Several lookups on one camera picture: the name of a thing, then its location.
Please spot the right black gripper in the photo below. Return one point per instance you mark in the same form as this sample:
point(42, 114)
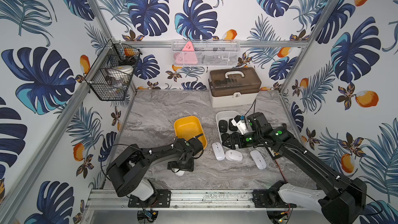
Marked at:
point(236, 137)

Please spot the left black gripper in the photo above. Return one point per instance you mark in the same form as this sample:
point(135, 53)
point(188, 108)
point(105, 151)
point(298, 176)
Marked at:
point(181, 165)

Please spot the white mouse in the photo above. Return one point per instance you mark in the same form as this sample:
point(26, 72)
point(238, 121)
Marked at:
point(178, 172)
point(218, 151)
point(258, 159)
point(233, 155)

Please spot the black mouse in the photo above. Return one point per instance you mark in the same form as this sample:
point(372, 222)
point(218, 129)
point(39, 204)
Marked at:
point(223, 126)
point(231, 126)
point(226, 138)

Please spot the white plastic bin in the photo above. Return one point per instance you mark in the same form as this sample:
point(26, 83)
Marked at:
point(238, 120)

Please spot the yellow plastic bin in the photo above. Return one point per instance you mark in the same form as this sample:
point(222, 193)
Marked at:
point(189, 127)

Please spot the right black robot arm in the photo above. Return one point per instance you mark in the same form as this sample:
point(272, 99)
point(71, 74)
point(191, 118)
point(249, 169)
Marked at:
point(337, 197)

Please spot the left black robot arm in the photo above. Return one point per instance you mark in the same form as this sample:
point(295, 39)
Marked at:
point(127, 171)

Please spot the brown lid storage case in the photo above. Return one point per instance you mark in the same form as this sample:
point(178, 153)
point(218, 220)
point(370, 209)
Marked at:
point(233, 87)

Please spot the black orange connector board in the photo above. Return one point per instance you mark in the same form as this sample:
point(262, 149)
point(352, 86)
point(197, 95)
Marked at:
point(274, 155)

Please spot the pink triangle object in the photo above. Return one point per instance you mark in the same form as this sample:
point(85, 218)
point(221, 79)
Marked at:
point(187, 56)

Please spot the white bowl in basket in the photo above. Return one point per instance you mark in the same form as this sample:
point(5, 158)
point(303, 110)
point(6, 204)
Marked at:
point(120, 72)

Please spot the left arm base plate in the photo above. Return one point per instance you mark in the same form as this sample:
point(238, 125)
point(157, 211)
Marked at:
point(160, 199)

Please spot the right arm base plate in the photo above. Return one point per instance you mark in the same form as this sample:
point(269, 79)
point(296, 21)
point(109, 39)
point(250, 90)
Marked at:
point(269, 199)

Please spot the clear wall shelf basket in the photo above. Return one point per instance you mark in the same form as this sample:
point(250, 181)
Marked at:
point(215, 53)

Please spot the black wire basket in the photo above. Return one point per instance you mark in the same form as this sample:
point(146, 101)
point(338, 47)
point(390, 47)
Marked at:
point(107, 88)

